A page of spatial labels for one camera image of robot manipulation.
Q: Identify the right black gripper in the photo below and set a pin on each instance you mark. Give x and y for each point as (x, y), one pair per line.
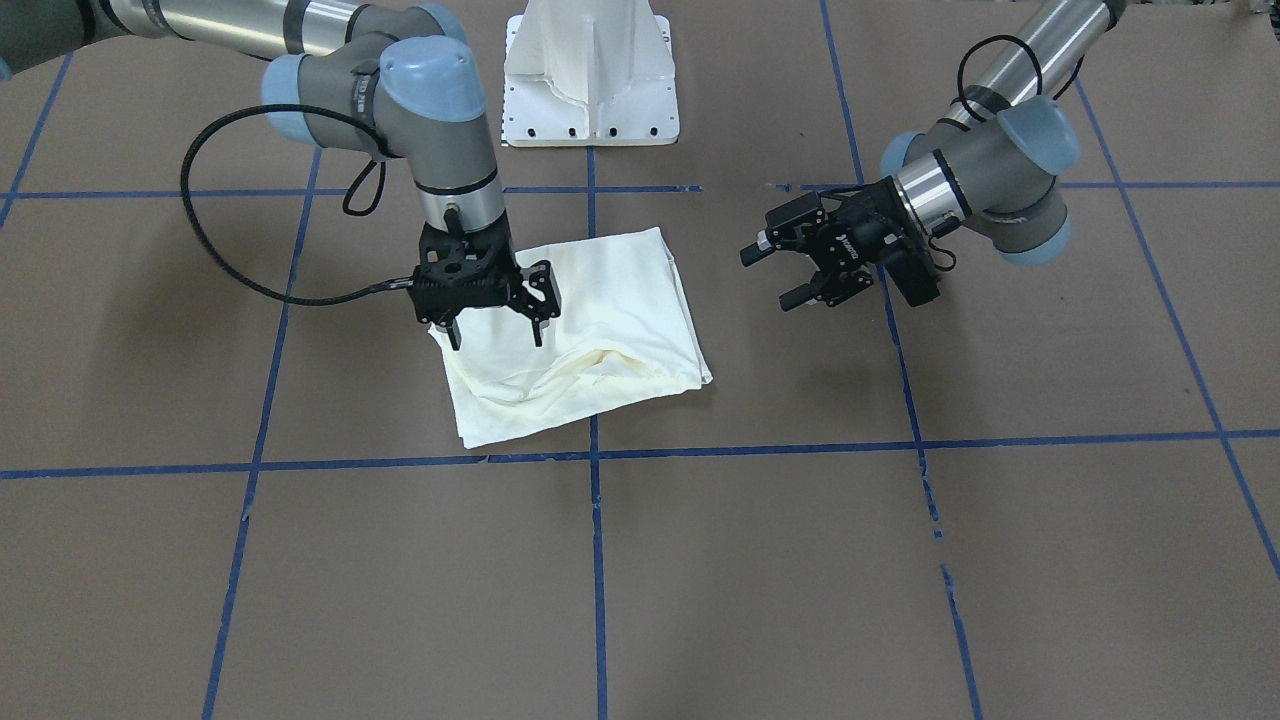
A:
(537, 291)

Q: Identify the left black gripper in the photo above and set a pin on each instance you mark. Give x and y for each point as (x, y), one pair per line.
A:
(862, 236)

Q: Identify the cream long-sleeve cat shirt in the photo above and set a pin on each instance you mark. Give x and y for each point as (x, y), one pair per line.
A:
(625, 335)

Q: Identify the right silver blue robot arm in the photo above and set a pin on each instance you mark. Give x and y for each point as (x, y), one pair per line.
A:
(394, 84)

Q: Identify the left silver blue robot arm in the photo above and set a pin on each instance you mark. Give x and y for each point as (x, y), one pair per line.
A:
(990, 164)

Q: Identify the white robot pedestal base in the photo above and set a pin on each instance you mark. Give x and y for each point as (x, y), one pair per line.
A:
(589, 73)

